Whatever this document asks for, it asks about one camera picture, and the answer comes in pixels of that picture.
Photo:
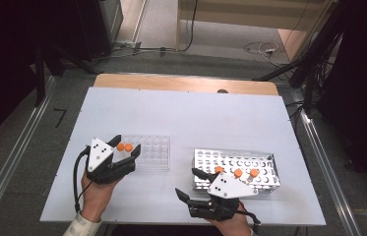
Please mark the person's right hand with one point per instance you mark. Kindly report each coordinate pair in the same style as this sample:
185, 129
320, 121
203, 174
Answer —
235, 224

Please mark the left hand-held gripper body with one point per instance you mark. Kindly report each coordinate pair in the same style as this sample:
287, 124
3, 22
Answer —
99, 157

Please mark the black curtain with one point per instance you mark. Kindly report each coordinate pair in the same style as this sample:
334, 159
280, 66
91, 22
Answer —
0, 49
361, 98

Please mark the light wooden cabinet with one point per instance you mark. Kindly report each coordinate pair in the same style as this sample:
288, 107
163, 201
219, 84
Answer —
253, 16

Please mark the black metal stand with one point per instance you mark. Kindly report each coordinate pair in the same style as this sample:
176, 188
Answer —
40, 75
279, 70

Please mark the grey power strip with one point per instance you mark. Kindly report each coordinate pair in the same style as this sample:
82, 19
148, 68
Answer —
128, 43

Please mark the aluminium floor rail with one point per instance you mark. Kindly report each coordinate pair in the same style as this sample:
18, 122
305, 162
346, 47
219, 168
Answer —
20, 141
323, 164

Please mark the person's left hand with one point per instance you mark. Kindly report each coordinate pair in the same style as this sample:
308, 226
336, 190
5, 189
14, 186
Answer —
95, 200

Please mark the dark grey cabinet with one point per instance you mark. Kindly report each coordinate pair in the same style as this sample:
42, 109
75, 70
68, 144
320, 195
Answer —
110, 16

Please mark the metal tube rack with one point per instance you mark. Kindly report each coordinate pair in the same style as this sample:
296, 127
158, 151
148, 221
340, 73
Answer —
269, 187

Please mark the clear plastic tube rack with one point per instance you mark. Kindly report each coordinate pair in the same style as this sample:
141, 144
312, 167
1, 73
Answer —
154, 150

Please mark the orange-capped clear tube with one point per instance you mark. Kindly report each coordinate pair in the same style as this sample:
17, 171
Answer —
219, 169
128, 148
237, 173
254, 172
120, 147

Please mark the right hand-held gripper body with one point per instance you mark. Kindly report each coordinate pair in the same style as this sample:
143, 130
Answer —
230, 188

